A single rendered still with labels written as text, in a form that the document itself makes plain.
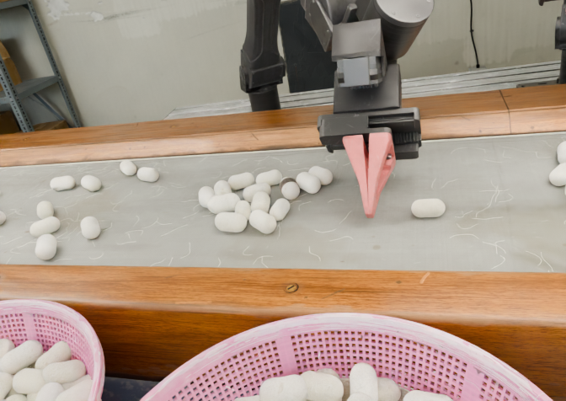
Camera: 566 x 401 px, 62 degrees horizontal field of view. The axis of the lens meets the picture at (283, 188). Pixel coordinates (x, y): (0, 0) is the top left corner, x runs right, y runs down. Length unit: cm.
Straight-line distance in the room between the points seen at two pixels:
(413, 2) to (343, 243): 23
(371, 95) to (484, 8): 214
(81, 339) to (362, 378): 22
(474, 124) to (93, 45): 258
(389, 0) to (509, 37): 220
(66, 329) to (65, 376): 4
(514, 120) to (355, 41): 30
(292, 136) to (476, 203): 29
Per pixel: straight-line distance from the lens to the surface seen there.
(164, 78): 287
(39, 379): 43
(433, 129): 66
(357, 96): 49
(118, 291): 44
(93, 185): 71
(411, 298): 36
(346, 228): 48
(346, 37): 44
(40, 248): 58
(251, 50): 91
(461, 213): 50
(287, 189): 54
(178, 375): 34
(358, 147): 47
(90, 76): 309
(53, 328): 46
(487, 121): 67
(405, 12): 47
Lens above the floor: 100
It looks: 27 degrees down
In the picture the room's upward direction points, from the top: 11 degrees counter-clockwise
